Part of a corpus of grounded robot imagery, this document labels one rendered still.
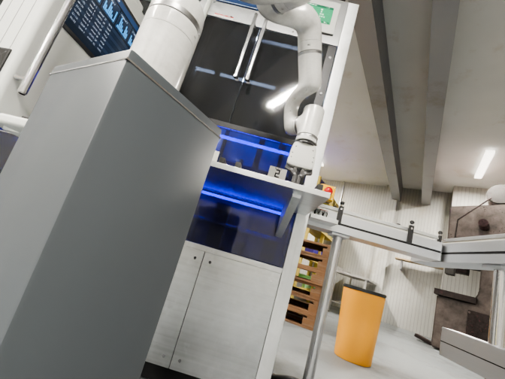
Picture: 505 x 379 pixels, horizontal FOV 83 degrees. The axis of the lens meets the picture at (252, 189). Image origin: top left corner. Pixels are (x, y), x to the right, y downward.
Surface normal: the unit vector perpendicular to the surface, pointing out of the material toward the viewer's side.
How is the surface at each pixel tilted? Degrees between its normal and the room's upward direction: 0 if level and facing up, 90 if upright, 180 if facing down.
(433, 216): 90
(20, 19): 90
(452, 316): 90
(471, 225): 90
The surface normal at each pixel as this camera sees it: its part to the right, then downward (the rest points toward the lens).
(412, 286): -0.47, -0.33
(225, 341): 0.01, -0.23
